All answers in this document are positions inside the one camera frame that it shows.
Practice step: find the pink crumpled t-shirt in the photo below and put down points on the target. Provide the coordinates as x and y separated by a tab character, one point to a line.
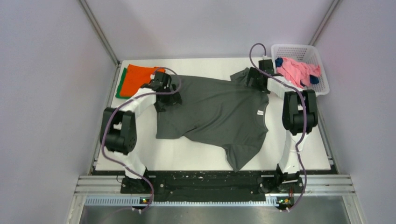
297	72

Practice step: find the grey t-shirt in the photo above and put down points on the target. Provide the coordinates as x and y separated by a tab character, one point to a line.
227	114

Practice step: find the aluminium frame post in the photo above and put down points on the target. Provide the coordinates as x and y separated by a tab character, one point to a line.
332	8
98	31

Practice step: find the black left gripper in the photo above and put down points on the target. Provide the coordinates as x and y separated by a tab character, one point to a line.
174	99

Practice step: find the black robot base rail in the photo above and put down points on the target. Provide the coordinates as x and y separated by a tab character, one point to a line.
205	186

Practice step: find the folded orange t-shirt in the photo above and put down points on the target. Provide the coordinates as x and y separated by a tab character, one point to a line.
136	76

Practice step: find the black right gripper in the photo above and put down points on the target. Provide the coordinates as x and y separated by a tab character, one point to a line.
254	73

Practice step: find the aluminium frame post right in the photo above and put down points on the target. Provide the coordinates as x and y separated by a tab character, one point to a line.
332	8

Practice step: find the folded green t-shirt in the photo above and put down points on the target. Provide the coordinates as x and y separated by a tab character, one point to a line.
118	90

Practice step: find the aluminium frame post left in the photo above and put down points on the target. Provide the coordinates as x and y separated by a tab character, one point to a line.
98	31

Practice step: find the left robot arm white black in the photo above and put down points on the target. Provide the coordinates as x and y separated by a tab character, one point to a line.
118	136

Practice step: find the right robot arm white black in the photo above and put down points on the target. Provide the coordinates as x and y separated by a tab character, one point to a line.
299	117

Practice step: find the white plastic laundry basket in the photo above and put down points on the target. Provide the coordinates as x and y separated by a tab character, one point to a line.
306	54

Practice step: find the white slotted cable duct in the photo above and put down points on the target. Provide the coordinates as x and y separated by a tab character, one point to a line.
142	201

